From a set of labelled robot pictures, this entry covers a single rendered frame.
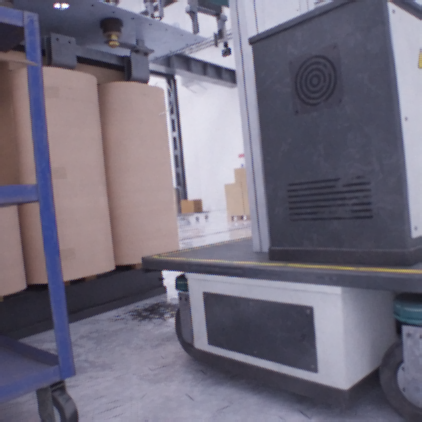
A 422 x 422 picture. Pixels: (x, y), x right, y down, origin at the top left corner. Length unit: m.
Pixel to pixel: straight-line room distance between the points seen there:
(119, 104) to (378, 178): 1.51
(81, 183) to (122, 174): 0.28
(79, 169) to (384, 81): 1.35
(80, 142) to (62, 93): 0.21
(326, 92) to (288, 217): 0.28
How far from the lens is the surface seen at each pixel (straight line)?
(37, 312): 1.92
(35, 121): 0.97
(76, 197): 1.85
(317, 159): 0.91
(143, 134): 2.14
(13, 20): 1.02
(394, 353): 0.91
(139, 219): 2.08
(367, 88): 0.86
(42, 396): 1.03
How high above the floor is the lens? 0.47
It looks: 2 degrees down
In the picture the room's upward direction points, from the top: 6 degrees counter-clockwise
